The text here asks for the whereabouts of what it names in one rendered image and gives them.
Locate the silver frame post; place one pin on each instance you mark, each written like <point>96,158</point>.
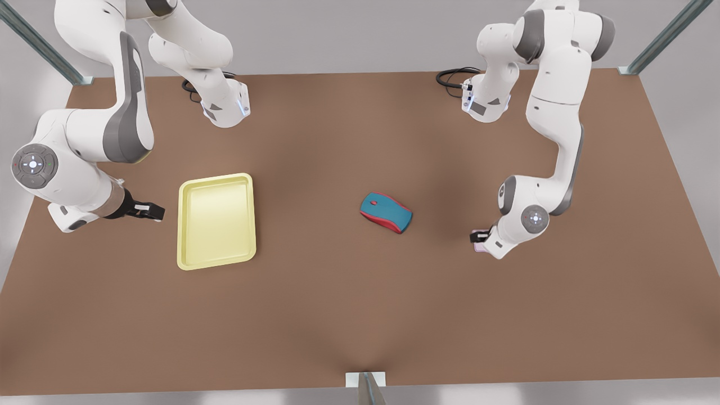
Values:
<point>39,42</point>
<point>664,36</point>
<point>368,388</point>

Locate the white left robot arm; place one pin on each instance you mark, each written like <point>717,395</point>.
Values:
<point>554,112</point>

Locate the teal and red computer mouse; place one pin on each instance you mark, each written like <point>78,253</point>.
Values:
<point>386,212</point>

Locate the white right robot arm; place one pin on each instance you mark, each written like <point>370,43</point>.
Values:
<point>84,135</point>

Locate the yellow rectangular tray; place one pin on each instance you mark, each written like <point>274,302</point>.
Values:
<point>216,220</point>

